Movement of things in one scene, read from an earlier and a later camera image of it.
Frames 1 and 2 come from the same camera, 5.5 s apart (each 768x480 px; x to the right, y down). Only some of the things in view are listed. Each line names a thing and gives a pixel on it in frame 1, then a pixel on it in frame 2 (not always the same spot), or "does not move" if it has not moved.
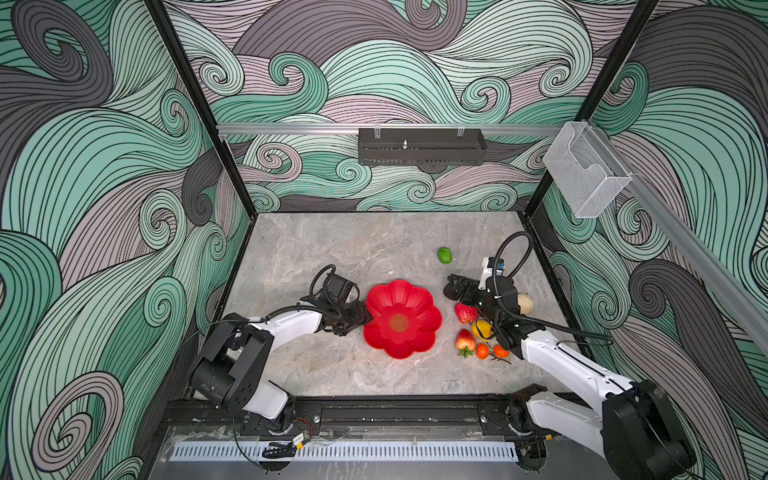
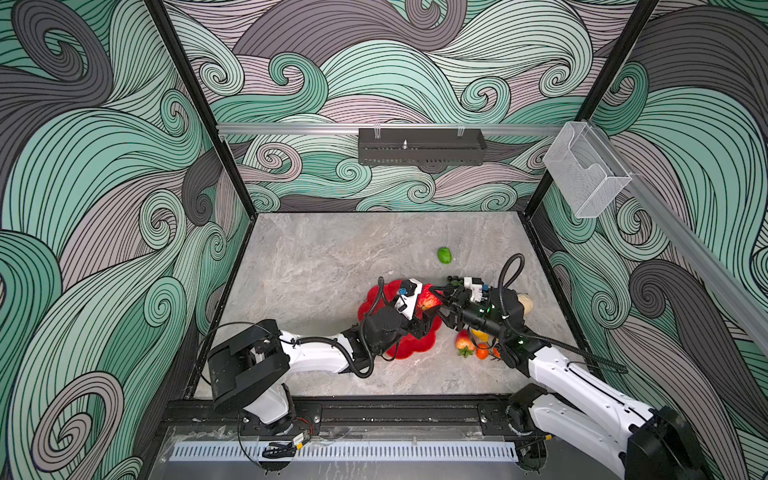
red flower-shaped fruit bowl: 403,319 does not move
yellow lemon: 485,328 does not move
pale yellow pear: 526,303 does not move
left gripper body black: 349,317 → 413,327
